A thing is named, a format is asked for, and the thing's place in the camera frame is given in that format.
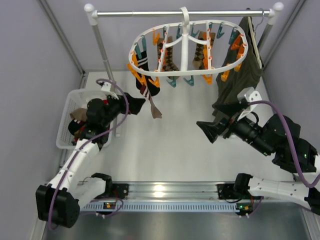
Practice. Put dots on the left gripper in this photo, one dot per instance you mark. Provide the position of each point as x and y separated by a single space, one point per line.
125 105

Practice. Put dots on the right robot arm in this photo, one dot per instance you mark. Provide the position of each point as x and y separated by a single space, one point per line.
280 137

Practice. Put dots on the white clothes rack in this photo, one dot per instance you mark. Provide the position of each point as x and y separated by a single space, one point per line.
118 25

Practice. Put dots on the black sock in basket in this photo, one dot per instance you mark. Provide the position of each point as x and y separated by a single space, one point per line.
75 126

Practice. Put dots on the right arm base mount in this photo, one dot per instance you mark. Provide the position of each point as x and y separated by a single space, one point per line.
226 191

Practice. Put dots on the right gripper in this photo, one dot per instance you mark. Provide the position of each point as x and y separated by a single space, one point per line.
225 127

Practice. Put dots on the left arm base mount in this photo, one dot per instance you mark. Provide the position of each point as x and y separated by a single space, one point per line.
119 190

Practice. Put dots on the wooden clothes hanger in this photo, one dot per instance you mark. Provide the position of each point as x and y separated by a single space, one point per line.
254 43

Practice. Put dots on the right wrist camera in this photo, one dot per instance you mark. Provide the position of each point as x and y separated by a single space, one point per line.
247 95

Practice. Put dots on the olive green garment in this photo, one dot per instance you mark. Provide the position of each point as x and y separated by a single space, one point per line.
248 75

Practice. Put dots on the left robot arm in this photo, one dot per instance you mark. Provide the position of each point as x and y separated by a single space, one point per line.
60 201

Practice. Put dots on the tan maroon striped sock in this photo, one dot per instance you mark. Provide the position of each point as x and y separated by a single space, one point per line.
79 114

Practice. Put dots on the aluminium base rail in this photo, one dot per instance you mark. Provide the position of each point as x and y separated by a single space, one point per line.
174 197

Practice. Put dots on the brown argyle sock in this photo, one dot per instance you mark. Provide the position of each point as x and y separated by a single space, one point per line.
198 60
168 63

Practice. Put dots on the white clip hanger frame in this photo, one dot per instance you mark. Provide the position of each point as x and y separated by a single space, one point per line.
184 32

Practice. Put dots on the white laundry basket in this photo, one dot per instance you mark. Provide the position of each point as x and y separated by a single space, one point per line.
76 99

